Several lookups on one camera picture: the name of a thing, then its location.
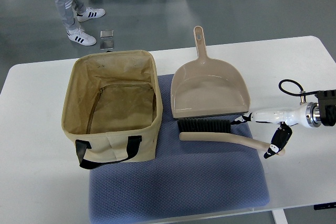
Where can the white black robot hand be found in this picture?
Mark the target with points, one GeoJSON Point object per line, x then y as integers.
{"type": "Point", "coordinates": [272, 116]}

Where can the pink hand broom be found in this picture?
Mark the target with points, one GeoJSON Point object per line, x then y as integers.
{"type": "Point", "coordinates": [219, 130]}

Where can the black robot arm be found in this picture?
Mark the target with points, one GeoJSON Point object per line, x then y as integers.
{"type": "Point", "coordinates": [323, 108]}

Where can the yellow fabric bag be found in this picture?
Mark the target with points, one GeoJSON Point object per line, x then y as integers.
{"type": "Point", "coordinates": [113, 108]}

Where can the black table control panel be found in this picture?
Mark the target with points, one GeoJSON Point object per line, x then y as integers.
{"type": "Point", "coordinates": [324, 206]}

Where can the white table leg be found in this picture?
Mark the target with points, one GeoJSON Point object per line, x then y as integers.
{"type": "Point", "coordinates": [279, 216]}

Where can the pink dustpan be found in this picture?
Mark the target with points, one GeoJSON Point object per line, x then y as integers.
{"type": "Point", "coordinates": [207, 86]}

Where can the blue textured cushion mat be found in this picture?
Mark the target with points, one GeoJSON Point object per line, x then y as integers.
{"type": "Point", "coordinates": [185, 178]}

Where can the white striped sneaker far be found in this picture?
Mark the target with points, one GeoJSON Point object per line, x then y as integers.
{"type": "Point", "coordinates": [90, 13]}

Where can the white striped sneaker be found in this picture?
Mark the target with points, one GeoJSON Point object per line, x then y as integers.
{"type": "Point", "coordinates": [79, 36]}
{"type": "Point", "coordinates": [90, 13]}

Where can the white striped sneaker near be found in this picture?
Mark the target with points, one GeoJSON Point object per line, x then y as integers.
{"type": "Point", "coordinates": [79, 36]}

